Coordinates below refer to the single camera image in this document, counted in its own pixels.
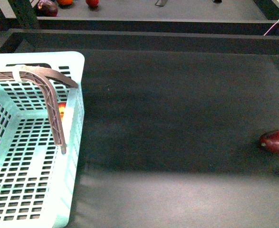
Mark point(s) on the red yellow apple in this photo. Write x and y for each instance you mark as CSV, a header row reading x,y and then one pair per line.
x,y
61,108

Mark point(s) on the brown basket handle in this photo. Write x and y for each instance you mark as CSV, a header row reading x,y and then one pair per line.
x,y
41,76

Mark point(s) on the light blue plastic basket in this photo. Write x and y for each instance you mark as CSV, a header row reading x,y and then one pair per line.
x,y
36,179

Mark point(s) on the dark purple apple front left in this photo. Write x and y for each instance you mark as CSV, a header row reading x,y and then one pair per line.
x,y
46,8

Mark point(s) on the near black display tray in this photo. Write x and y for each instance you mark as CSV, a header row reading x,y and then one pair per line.
x,y
171,128

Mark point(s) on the black display tray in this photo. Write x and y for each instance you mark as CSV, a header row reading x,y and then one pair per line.
x,y
231,17
171,128

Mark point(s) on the white zip tie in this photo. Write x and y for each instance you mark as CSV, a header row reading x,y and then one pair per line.
x,y
16,73

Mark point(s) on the orange red fruit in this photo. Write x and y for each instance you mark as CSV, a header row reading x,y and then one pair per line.
x,y
64,2

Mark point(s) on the red yellow mango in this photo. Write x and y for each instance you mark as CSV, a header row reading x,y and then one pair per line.
x,y
270,141

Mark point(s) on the far black display tray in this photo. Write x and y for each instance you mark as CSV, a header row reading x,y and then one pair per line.
x,y
231,17

